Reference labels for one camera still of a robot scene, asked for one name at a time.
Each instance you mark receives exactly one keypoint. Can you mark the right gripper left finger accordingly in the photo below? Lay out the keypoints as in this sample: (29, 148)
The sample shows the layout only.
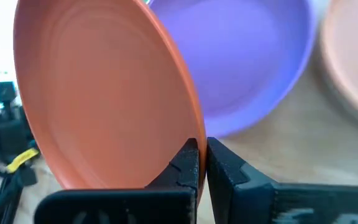
(120, 207)

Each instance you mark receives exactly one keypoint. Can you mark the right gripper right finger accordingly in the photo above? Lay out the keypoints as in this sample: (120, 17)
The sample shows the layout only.
(244, 202)

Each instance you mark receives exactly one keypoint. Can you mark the orange round plate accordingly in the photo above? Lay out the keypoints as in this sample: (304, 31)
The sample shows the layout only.
(104, 93)

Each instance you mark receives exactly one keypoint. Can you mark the purple round plate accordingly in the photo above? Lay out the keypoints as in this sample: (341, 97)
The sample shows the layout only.
(244, 62)

